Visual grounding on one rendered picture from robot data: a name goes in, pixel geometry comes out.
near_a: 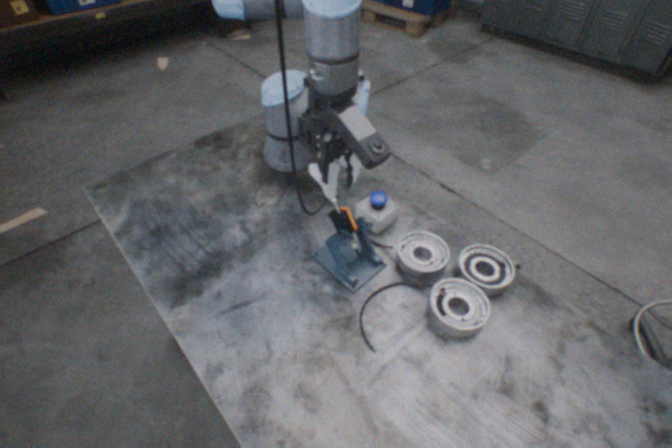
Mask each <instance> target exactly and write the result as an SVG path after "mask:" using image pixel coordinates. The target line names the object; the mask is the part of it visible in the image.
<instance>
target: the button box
mask: <svg viewBox="0 0 672 448"><path fill-rule="evenodd" d="M398 213H399V206H398V205H397V204H395V203H394V202H392V201H391V200H389V199H387V203H386V204H384V205H381V206H376V205H374V204H372V203H371V202H370V196H369V197H367V198H366V199H364V200H363V201H361V202H360V203H358V204H356V219H357V220H358V216H360V217H365V222H372V223H373V226H372V227H371V228H369V229H370V230H371V231H372V232H374V233H375V234H376V235H377V234H379V233H380V232H381V231H383V230H384V229H386V228H387V227H388V226H390V225H391V224H393V223H394V222H395V221H397V220H398Z"/></svg>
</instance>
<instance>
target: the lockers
mask: <svg viewBox="0 0 672 448"><path fill-rule="evenodd" d="M479 22H482V23H483V24H482V28H481V32H483V33H486V34H490V35H493V36H496V37H499V38H502V39H505V40H508V41H511V42H514V43H518V44H521V45H524V46H527V47H530V48H533V49H536V50H539V51H542V52H546V53H549V54H552V55H555V56H558V57H561V58H564V59H567V60H570V61H573V62H577V63H580V64H583V65H586V66H589V67H592V68H595V69H598V70H601V71H605V72H608V73H611V74H614V75H617V76H620V77H623V78H626V79H629V80H633V81H636V82H639V83H642V84H645V85H648V86H651V87H652V86H653V85H654V84H655V83H656V82H657V81H659V80H660V79H661V78H662V77H663V76H664V75H665V74H666V73H667V72H669V71H670V69H671V68H672V0H484V3H483V7H482V11H481V15H480V19H479Z"/></svg>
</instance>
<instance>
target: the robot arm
mask: <svg viewBox="0 0 672 448"><path fill-rule="evenodd" d="M212 1H213V5H214V7H215V9H216V11H217V13H218V14H219V15H220V16H222V17H225V18H239V19H241V20H245V19H276V16H275V6H274V0H212ZM361 3H362V0H280V4H281V16H282V19H305V32H306V48H307V60H308V76H307V75H306V74H305V73H304V72H300V71H298V70H288V71H286V76H287V87H288V98H289V109H290V120H291V130H292V139H293V148H294V157H295V164H296V171H299V170H302V169H305V168H307V167H309V172H310V174H311V175H312V176H313V177H314V178H315V179H316V180H317V181H318V182H319V183H320V185H321V186H322V189H323V191H324V194H325V195H326V197H327V198H328V199H330V200H332V199H333V198H334V197H335V196H336V195H337V191H336V187H337V184H338V182H337V175H338V173H339V171H340V164H338V163H337V162H335V161H334V158H336V159H337V160H338V161H339V162H340V163H341V164H342V165H343V166H344V167H345V168H346V171H347V187H348V188H351V187H352V186H353V184H354V183H355V180H356V178H357V176H358V173H359V170H360V167H361V163H362V165H363V166H364V167H365V169H367V170H371V169H373V168H375V167H377V166H379V165H380V164H382V163H384V162H385V161H386V160H387V159H388V158H389V157H390V156H391V154H392V149H391V148H390V146H389V145H388V144H387V143H386V141H385V140H384V139H383V138H382V136H381V135H380V134H379V133H378V131H377V130H376V129H375V128H374V126H373V125H372V124H371V123H370V121H369V120H368V119H367V118H366V116H365V115H366V110H367V104H368V98H369V89H370V82H369V81H367V80H364V72H363V71H362V70H361V69H360V68H359V67H360V30H361ZM261 92H262V100H261V101H262V104H263V109H264V116H265V123H266V130H267V136H266V141H265V145H264V149H263V154H264V160H265V162H266V163H267V165H268V166H270V167H271V168H273V169H276V170H279V171H285V172H293V171H292V165H291V158H290V150H289V142H288V134H287V125H286V116H285V107H284V97H283V87H282V77H281V72H279V73H276V74H274V75H272V76H270V77H268V78H267V79H266V80H265V81H264V83H263V84H262V87H261ZM318 151H320V153H319V155H318ZM316 159H317V164H313V163H314V162H315V161H316Z"/></svg>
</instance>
